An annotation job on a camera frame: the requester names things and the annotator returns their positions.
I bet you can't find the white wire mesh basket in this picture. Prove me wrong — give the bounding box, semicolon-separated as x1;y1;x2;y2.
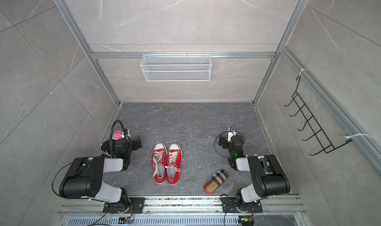
140;54;212;82

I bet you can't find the aluminium mounting rail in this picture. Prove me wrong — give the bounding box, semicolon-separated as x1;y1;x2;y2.
55;195;307;217

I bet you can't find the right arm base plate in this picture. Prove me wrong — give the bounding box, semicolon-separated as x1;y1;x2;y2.
220;196;263;214

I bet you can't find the white vented floor grille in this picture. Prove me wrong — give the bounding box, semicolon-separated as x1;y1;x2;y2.
64;215;239;226

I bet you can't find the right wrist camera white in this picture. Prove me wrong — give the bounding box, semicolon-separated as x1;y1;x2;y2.
227;126;237;142

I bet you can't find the red canvas sneaker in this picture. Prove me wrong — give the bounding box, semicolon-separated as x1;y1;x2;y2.
151;141;167;184
166;143;182;185

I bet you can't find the black wall hook rack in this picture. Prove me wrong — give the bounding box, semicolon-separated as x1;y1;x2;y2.
283;76;353;156

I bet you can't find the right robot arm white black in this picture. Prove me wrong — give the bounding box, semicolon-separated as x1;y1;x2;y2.
216;131;291;211

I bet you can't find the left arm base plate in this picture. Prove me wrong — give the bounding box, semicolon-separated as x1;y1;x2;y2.
102;197;145;214

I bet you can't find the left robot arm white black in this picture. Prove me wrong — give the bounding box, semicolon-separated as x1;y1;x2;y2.
58;137;142;214

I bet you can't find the plaid beige glasses case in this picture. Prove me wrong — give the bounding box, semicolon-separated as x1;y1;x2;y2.
203;169;228;194

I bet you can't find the plush doll pink hat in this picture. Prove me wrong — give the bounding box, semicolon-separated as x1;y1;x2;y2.
101;130;131;158

